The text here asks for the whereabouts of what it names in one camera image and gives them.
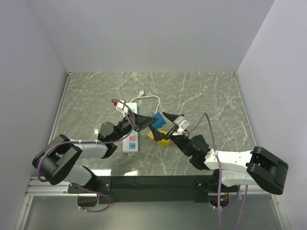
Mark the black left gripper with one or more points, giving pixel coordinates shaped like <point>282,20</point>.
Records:
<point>142,121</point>

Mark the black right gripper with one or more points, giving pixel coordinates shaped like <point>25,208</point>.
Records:
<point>159,135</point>

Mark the blue cube socket adapter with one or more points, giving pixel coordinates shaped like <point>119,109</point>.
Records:
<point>159,121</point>

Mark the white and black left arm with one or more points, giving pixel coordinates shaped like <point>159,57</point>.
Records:
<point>57,161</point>

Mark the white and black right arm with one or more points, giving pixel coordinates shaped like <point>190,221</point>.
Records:
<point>253,167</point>

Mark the small orange plug adapter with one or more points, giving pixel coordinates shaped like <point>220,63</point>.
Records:
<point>150,136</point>

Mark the yellow cube socket adapter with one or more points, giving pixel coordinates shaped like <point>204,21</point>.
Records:
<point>164,143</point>

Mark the white power strip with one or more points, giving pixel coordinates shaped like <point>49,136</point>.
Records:
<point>130,145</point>

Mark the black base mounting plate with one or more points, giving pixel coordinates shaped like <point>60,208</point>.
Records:
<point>120,189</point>

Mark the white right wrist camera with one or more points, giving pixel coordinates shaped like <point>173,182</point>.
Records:
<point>182,124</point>

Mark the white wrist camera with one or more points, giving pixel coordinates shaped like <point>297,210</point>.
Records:
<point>120,106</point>
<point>182,124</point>

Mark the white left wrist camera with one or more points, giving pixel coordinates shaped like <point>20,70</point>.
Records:
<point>120,106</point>

